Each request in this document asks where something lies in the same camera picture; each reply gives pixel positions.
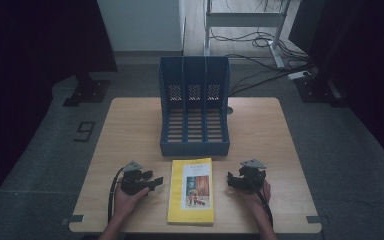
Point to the person's left hand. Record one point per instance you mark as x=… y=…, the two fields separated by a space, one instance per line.
x=125 y=205

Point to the yellow book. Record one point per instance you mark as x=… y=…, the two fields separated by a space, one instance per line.
x=176 y=200

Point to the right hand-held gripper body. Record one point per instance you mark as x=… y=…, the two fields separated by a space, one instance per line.
x=252 y=180

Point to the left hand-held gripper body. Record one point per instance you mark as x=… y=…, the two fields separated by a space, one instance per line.
x=131 y=181

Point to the black stand base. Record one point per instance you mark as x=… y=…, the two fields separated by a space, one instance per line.
x=88 y=92
x=316 y=90

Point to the person's right hand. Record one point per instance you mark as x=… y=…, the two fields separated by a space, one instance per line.
x=256 y=200

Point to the white power strip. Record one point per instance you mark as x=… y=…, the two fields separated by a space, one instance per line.
x=299 y=75

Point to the dark curtain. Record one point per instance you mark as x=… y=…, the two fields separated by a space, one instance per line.
x=363 y=66
x=30 y=66

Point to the blue three-slot file rack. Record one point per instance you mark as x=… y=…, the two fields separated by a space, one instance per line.
x=195 y=148

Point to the white desk frame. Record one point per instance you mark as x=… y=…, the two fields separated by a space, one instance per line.
x=243 y=19

